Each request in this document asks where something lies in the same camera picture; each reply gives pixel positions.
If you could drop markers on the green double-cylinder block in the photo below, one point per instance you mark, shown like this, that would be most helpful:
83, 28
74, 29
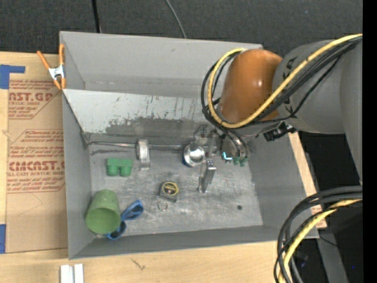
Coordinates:
119, 167

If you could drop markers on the black cylinder on white bracket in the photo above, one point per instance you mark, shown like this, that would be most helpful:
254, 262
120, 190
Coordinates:
278, 133

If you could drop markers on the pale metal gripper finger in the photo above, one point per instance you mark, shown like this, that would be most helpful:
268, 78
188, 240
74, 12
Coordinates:
202, 134
206, 177

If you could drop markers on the blue sunglasses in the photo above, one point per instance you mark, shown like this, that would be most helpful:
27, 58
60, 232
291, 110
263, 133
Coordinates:
132, 211

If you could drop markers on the shiny silver round cup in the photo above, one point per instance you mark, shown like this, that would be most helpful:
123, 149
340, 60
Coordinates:
193, 155

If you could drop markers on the yellow and black tape measure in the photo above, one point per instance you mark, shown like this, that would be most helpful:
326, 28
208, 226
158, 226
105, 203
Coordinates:
169, 191

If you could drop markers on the grey metal bin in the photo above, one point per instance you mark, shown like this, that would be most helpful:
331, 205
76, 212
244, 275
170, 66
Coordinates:
165, 69

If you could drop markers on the brown cardboard board red print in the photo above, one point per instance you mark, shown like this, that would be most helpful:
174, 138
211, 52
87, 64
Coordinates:
35, 158

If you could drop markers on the green cup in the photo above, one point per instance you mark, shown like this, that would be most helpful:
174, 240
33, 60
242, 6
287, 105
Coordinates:
103, 214

